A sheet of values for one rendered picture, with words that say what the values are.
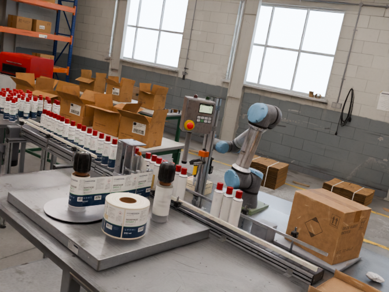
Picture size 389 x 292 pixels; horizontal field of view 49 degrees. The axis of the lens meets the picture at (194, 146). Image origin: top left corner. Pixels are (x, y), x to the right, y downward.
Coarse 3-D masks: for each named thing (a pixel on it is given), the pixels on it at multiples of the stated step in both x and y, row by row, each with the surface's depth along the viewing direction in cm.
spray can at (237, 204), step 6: (240, 192) 213; (234, 198) 215; (240, 198) 214; (234, 204) 214; (240, 204) 214; (234, 210) 215; (240, 210) 216; (234, 216) 215; (228, 222) 218; (234, 222) 216; (228, 228) 218
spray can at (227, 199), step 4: (228, 188) 217; (232, 188) 218; (228, 192) 218; (232, 192) 219; (224, 196) 218; (228, 196) 217; (232, 196) 218; (224, 200) 218; (228, 200) 218; (232, 200) 219; (224, 204) 218; (228, 204) 218; (224, 208) 219; (228, 208) 218; (220, 212) 222; (224, 212) 219; (228, 212) 219; (220, 216) 221; (224, 216) 219; (228, 216) 220; (224, 220) 220; (228, 220) 221; (220, 224) 221
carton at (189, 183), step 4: (192, 176) 291; (188, 180) 282; (192, 180) 282; (188, 184) 282; (192, 184) 281; (208, 184) 281; (212, 184) 286; (188, 188) 283; (192, 188) 281; (208, 188) 283; (204, 192) 279; (208, 192) 284
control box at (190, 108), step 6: (186, 96) 241; (186, 102) 236; (192, 102) 235; (198, 102) 236; (204, 102) 237; (210, 102) 238; (186, 108) 236; (192, 108) 236; (198, 108) 237; (186, 114) 236; (192, 114) 237; (198, 114) 238; (204, 114) 239; (186, 120) 237; (192, 120) 238; (180, 126) 245; (198, 126) 239; (204, 126) 240; (210, 126) 241; (198, 132) 241; (204, 132) 241; (210, 132) 242
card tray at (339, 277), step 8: (336, 272) 195; (328, 280) 191; (336, 280) 192; (344, 280) 193; (352, 280) 190; (312, 288) 176; (320, 288) 183; (328, 288) 184; (336, 288) 186; (344, 288) 187; (352, 288) 188; (360, 288) 188; (368, 288) 186
